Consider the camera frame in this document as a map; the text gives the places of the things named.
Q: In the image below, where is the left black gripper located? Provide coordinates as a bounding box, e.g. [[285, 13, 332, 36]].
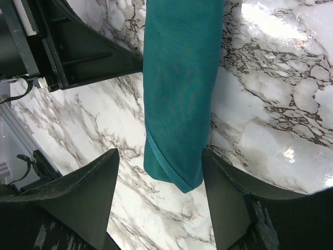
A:
[[1, 1, 143, 92]]

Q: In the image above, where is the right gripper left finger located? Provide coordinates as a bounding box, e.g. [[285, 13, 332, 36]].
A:
[[1, 148, 119, 249]]

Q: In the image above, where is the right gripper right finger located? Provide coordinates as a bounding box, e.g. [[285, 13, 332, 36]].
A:
[[202, 149, 332, 249]]

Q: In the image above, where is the teal cloth napkin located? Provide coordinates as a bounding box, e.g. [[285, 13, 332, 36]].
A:
[[143, 0, 224, 193]]

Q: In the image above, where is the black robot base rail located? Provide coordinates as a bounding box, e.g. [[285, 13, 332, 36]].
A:
[[16, 150, 62, 194]]

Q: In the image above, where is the aluminium frame rail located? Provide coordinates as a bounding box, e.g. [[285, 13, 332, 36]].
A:
[[1, 103, 62, 177]]

